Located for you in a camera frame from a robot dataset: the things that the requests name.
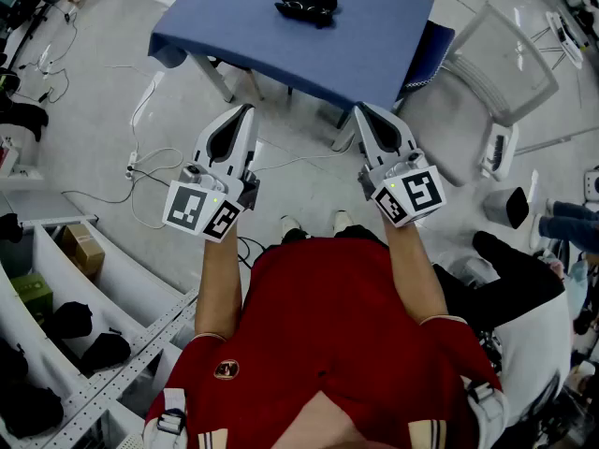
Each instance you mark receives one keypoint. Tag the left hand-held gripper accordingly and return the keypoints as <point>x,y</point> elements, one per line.
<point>187,208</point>

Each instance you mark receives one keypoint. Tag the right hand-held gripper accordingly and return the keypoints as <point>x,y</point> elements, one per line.
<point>421,192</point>

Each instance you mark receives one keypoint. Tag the person's right forearm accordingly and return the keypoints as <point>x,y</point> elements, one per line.
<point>416,279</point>

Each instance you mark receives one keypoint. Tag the person's left forearm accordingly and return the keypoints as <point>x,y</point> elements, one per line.
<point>220,288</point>

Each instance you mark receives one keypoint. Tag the grey mesh office chair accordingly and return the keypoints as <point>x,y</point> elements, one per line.
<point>444,124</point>

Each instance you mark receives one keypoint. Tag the white power strip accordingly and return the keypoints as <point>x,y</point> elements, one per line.
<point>132,162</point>

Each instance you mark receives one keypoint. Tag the person's white right shoe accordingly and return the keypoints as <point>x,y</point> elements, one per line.
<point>343,219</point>

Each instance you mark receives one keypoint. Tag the person's white shoe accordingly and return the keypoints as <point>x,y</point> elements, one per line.
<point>343,219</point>
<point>289,223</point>

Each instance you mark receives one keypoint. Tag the table with blue cover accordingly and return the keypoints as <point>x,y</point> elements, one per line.
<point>327,49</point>

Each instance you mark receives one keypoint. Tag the person's black trousers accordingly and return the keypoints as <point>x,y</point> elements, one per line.
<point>360,233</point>

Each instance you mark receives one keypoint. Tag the person's white left shoe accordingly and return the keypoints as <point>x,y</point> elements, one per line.
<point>289,223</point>

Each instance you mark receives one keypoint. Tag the grey waste bin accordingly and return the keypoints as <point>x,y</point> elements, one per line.
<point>498,206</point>

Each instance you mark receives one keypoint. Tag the brown cardboard box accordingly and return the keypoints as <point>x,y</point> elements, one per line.
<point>84,250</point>

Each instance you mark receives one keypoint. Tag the person's red shirt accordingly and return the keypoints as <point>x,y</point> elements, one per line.
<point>327,321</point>

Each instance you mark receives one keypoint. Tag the white device on tripod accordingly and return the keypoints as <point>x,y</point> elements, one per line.
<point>564,35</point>

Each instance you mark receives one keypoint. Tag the white perforated shelving unit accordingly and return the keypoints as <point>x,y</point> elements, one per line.
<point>140,339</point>

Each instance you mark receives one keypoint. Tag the black fabric bag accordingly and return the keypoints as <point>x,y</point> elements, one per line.
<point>11,363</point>
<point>28,409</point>
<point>105,351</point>
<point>72,321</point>

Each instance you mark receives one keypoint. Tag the green box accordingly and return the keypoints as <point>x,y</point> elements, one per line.
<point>33,293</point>

